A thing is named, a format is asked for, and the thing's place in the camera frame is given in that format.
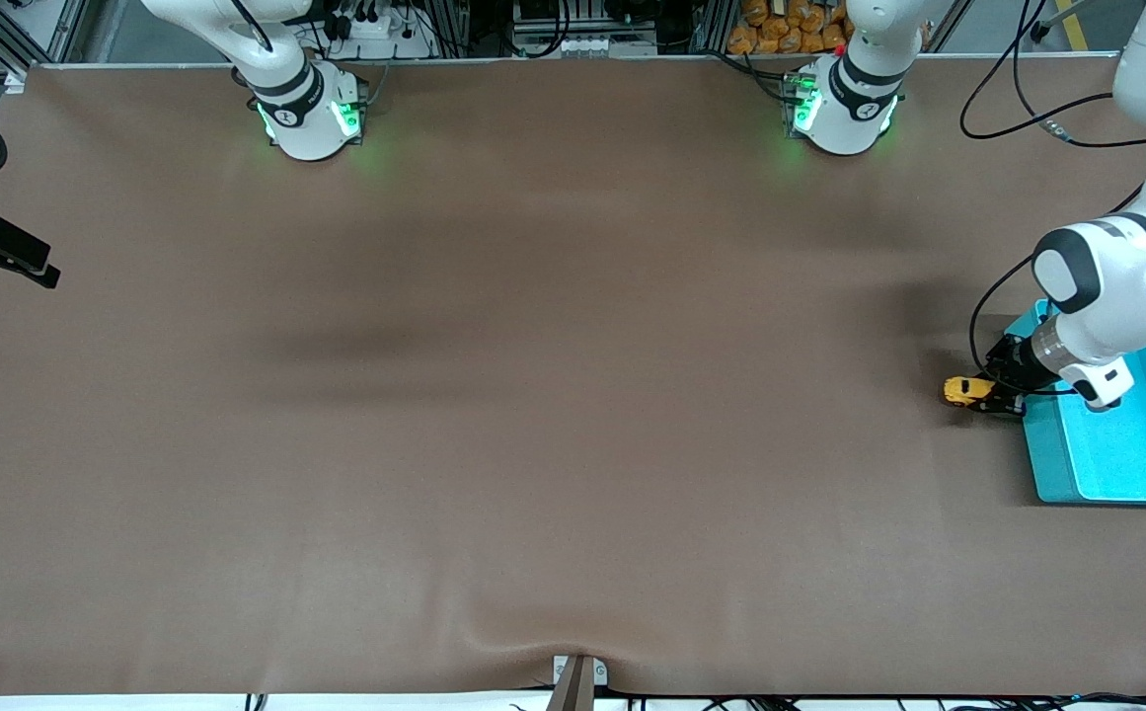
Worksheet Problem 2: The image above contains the aluminium rack with electronics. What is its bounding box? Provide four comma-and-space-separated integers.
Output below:
454, 0, 731, 58

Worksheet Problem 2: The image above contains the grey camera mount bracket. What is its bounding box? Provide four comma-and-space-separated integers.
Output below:
545, 654, 610, 711

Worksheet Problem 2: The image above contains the teal plastic bin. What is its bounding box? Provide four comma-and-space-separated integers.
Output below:
1003, 299, 1146, 507

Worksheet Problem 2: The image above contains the white power strip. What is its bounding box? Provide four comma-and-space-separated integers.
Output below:
329, 0, 435, 60

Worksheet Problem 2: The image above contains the pile of orange toys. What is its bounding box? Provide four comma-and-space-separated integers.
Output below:
727, 0, 855, 56

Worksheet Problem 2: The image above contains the brown table mat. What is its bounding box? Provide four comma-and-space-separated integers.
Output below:
0, 54, 1146, 697

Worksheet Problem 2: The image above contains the yellow beetle toy car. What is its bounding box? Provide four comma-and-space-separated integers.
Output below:
943, 375, 1000, 412

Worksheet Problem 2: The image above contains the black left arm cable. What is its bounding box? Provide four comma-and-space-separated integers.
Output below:
960, 0, 1146, 396

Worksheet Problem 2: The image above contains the aluminium frame post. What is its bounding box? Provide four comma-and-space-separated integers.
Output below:
0, 0, 90, 82

